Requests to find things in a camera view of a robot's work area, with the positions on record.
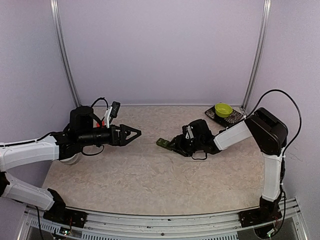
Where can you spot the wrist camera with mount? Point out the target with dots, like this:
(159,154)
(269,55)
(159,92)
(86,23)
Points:
(187,132)
(111,113)

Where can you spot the white bowl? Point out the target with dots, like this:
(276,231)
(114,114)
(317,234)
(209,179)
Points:
(70,161)

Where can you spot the lime green bowl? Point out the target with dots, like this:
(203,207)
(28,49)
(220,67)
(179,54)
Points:
(223,110)

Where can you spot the left aluminium frame post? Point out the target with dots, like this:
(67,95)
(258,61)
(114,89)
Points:
(54,5)

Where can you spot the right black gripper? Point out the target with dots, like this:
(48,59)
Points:
(178,145)

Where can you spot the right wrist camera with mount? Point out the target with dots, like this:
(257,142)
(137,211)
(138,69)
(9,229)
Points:
(187,132)

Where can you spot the green weekly pill organizer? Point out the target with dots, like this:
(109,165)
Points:
(161,142)

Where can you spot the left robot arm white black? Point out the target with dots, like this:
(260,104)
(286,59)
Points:
(84,129)

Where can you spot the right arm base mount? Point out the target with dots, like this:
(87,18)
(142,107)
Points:
(258,216)

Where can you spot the right aluminium frame post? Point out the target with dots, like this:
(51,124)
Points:
(258,53)

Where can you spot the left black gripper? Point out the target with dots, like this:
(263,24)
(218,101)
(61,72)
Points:
(121,140)

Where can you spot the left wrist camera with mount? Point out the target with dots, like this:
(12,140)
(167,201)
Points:
(111,113)

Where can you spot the aluminium frame post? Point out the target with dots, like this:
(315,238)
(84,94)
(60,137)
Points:
(54,5)
(258,53)

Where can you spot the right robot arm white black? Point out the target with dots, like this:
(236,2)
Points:
(268,133)

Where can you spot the front aluminium rail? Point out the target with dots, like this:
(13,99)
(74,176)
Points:
(228,225)

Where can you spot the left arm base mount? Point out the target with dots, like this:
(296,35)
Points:
(66,216)

